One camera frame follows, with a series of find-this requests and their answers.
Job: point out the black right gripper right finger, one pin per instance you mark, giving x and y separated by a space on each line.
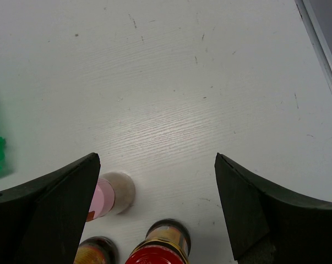
268 223

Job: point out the red cap sauce jar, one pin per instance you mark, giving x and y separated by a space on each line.
97 250
166 241

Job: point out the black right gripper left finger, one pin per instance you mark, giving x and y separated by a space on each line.
42 220

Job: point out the pink cap spice jar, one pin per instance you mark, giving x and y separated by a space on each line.
114 193

